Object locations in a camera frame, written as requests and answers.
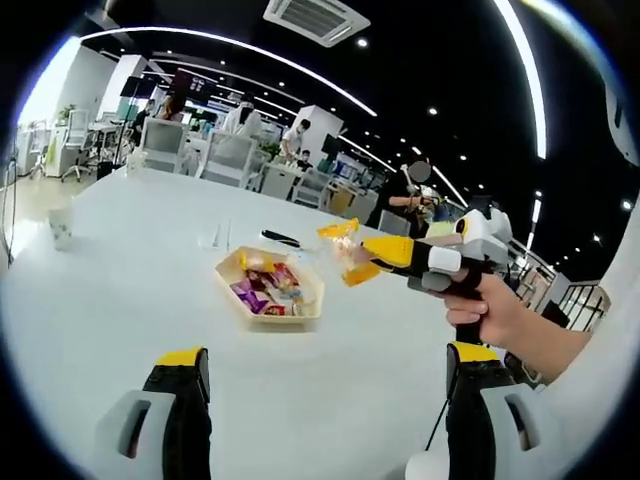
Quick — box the yellow bun food packet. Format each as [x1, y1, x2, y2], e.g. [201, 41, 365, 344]
[317, 217, 381, 288]
[237, 249, 276, 274]

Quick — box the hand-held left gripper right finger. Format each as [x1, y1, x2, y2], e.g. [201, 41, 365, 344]
[444, 339, 564, 480]

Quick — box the purple brown food packet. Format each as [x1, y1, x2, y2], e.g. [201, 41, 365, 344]
[229, 280, 271, 316]

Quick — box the cream hexagonal container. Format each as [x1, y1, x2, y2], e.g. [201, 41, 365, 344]
[214, 244, 326, 332]

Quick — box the dark red food bar packet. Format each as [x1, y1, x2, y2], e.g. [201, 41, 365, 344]
[272, 263, 301, 294]

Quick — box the grey chest-worn device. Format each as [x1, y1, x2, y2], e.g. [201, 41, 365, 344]
[597, 64, 640, 166]

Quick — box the hanging dark display screen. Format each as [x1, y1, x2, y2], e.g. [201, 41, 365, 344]
[172, 68, 219, 101]

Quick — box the white mesh office chair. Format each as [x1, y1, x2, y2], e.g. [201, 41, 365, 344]
[292, 172, 334, 209]
[59, 109, 94, 184]
[199, 130, 259, 189]
[137, 117, 191, 174]

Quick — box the long ceiling light strip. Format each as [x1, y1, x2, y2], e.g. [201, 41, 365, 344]
[492, 0, 547, 161]
[79, 26, 379, 118]

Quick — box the person's white shirt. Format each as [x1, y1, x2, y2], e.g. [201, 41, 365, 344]
[404, 69, 640, 480]

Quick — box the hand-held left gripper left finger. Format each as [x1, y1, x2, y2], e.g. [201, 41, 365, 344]
[82, 344, 214, 480]

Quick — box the person's right hand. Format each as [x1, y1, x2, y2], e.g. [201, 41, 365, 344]
[434, 272, 536, 349]

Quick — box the printed white paper cup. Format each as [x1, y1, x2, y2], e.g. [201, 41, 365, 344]
[47, 205, 76, 251]

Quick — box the ceiling air conditioner vent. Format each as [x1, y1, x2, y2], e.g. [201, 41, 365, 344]
[263, 0, 372, 49]

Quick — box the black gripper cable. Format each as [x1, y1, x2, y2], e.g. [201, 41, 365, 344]
[424, 394, 450, 451]

